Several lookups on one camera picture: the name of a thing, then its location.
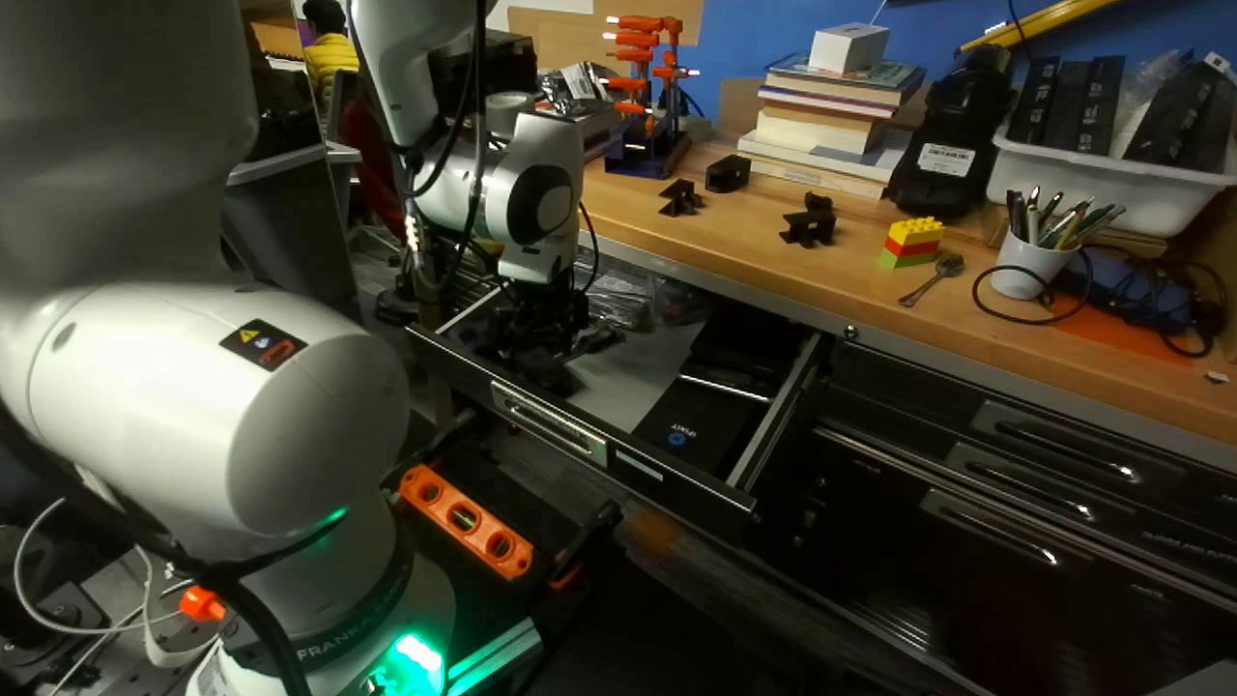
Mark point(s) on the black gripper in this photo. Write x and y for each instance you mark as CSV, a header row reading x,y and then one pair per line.
x,y
534,304

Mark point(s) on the black metal drawer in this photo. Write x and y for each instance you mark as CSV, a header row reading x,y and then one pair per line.
x,y
630,372

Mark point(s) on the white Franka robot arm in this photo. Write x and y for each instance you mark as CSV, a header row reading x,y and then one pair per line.
x,y
194,409

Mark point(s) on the black drawer cabinet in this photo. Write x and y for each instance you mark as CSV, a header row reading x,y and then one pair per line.
x,y
1029,514

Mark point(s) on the black box blue logo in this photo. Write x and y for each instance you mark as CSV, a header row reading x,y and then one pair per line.
x,y
700,429

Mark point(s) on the orange spirit level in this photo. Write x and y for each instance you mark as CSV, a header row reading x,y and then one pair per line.
x,y
464,523

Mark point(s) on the crumpled silver foil bag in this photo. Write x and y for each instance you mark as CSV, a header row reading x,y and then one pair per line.
x,y
581,88

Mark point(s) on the chunky black plastic part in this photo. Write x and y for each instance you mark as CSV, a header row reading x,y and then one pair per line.
x,y
815,219

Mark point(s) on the brown cardboard sheet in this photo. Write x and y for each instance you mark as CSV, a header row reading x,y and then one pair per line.
x,y
554,19

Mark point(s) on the stack of books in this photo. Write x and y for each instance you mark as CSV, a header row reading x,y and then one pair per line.
x,y
824,128

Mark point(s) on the colourful toy brick stack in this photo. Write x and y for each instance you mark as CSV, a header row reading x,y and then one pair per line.
x,y
913,238

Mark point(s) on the orange plug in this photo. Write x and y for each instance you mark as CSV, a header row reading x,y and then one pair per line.
x,y
201,603

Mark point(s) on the metal spoon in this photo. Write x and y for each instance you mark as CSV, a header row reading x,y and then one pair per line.
x,y
954,264

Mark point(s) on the small white box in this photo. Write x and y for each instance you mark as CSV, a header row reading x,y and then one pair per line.
x,y
848,46

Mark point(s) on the black label printer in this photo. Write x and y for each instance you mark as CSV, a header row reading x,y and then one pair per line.
x,y
954,109

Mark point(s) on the white pen cup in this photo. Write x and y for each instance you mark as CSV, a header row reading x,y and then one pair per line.
x,y
1026,270

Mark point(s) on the assorted pens bunch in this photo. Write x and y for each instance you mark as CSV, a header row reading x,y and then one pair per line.
x,y
1050,220

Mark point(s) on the white plastic bin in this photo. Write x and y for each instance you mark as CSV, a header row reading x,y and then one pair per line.
x,y
1094,193

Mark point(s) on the black ribbed tray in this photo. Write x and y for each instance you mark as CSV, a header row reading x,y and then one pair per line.
x,y
1183,116
1063,100

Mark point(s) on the yellow spirit level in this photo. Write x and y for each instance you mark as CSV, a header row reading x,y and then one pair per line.
x,y
1029,25

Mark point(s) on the blue cloth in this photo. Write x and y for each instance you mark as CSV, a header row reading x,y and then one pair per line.
x,y
1133,291

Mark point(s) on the blue backing board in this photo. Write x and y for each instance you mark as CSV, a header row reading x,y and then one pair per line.
x,y
1163,30

